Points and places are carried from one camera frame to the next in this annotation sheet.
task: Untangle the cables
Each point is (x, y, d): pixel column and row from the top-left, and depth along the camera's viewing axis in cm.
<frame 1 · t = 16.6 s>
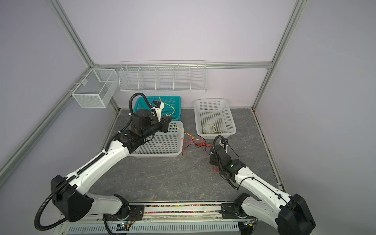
left hand: (171, 118, 74), fingers closed
right hand: (216, 155, 84), fingers closed
white plastic basket near: (164, 144, 101), on the table
white plastic basket far: (214, 118, 117), on the table

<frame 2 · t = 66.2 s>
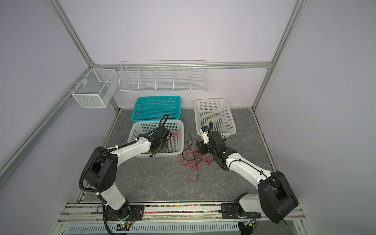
left hand: (162, 147, 92), fingers closed
right hand: (200, 142, 86), fingers open
the named things where they were.

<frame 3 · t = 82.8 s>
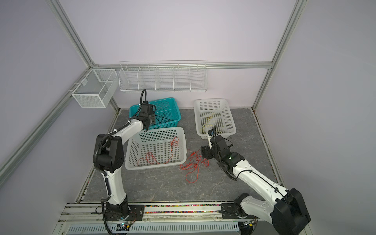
left hand: (149, 116, 99), fingers open
right hand: (208, 146, 83), fingers open
white plastic basket near: (156, 148, 99), on the table
the other named things where they were.

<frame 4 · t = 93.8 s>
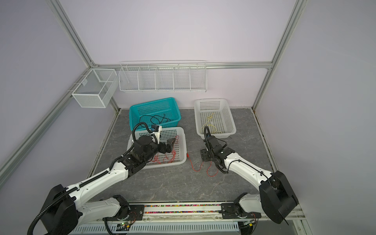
left hand: (168, 138, 80), fingers open
right hand: (208, 152, 87), fingers open
the named things where they were.

